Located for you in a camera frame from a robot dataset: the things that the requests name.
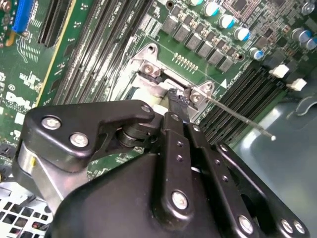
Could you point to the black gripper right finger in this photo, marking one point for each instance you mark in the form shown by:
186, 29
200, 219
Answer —
214, 171

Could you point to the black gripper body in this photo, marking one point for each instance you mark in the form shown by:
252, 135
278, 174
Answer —
111, 198

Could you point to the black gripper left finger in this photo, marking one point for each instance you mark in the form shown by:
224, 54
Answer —
74, 119

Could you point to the metal locking lever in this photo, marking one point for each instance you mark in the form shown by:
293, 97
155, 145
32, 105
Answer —
247, 121

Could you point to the metal socket cover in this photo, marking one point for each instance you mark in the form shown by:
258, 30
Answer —
148, 86

